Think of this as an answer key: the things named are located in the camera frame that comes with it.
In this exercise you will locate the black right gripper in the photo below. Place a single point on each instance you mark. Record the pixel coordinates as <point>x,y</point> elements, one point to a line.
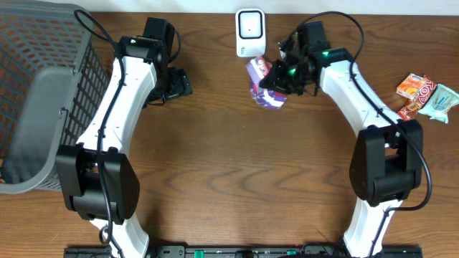
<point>281,75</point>

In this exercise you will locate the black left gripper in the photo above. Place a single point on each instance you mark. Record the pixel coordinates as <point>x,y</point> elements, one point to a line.
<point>180,84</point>

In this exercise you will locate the red purple floral packet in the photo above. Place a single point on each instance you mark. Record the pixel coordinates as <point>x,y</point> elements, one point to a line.
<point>257,68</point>

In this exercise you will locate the small orange tissue pack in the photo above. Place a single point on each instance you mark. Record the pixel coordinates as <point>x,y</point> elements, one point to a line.
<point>410,86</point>

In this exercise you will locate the orange Top chocolate bar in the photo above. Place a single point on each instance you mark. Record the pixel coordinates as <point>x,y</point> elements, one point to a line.
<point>412,107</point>

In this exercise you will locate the teal snack packet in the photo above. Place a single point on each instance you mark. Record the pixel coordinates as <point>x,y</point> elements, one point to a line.
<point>440,102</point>

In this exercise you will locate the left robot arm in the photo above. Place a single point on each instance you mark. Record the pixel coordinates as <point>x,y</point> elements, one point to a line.
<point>97,180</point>

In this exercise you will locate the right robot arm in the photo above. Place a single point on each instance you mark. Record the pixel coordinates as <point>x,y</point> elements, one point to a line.
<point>387,161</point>

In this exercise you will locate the grey plastic basket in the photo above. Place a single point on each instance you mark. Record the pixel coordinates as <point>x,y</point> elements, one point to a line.
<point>52,83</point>

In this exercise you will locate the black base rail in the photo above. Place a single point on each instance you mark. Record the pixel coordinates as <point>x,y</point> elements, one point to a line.
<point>311,250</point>

